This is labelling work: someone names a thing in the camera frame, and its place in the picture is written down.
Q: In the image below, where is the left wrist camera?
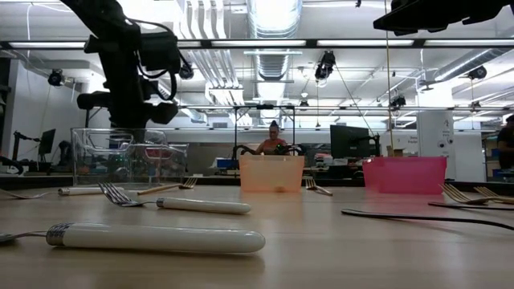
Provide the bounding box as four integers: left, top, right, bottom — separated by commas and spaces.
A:
138, 31, 182, 74

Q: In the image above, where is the red plastic bin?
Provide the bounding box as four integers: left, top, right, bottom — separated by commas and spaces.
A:
361, 156, 448, 196

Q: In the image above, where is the white-handled silver fork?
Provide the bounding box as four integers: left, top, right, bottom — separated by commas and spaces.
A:
0, 185, 126, 201
97, 181, 252, 215
0, 222, 267, 254

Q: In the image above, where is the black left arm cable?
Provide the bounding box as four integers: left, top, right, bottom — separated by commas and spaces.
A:
127, 18, 194, 101

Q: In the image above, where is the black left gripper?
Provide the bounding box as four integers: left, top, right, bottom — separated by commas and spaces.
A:
76, 78, 180, 129

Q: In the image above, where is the silver ventilation duct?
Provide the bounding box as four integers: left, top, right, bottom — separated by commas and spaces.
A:
246, 0, 303, 81

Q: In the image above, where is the orange plastic bin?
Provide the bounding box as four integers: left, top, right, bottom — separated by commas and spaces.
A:
239, 154, 306, 194

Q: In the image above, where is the black computer monitor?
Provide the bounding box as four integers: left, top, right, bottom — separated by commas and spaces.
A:
38, 128, 57, 157
329, 124, 371, 160

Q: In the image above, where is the black aluminium table frame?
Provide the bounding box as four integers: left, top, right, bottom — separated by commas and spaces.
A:
0, 174, 514, 193

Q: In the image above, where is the black overhead beam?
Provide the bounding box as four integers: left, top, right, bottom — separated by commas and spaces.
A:
0, 39, 514, 51

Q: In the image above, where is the white pillar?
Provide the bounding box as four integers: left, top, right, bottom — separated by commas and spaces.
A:
416, 110, 456, 182

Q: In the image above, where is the clear plastic bin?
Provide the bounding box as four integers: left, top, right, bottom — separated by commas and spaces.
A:
70, 127, 190, 190

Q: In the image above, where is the black hanging camera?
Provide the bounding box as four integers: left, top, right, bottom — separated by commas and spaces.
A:
314, 50, 337, 80

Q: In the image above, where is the person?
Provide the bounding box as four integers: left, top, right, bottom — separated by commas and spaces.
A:
496, 114, 514, 170
255, 119, 288, 156

